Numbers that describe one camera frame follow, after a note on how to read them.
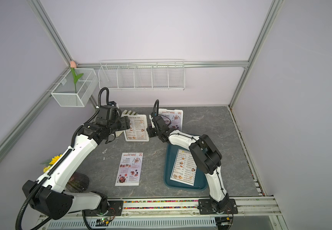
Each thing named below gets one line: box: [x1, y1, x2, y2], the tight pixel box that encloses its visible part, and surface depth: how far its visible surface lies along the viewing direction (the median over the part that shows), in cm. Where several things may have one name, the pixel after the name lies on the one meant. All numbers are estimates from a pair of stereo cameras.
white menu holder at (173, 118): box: [158, 108, 184, 131], surface depth 93 cm
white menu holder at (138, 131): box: [121, 114, 150, 142], surface depth 97 cm
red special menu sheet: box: [115, 152, 144, 187], surface depth 89 cm
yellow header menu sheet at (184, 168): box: [169, 148, 198, 186], surface depth 88 cm
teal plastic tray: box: [163, 143, 208, 190], surface depth 84 cm
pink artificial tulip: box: [70, 60, 84, 94], surface depth 92 cm
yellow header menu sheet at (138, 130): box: [125, 116, 148, 140], surface depth 96 cm
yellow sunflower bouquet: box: [40, 154, 63, 173], surface depth 66 cm
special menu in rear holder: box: [160, 110, 182, 131], surface depth 94 cm
